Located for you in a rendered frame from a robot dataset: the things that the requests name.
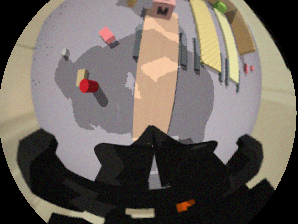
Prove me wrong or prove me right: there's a pale yellow flat strip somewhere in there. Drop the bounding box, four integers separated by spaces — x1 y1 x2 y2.
212 8 239 84
189 0 221 72

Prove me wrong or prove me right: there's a red cylinder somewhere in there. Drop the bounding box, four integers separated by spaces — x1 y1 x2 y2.
80 79 98 93

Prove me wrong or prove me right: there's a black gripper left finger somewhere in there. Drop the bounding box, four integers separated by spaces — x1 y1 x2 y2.
94 125 154 181

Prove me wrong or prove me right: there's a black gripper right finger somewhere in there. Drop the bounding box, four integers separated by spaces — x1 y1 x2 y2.
152 125 218 188

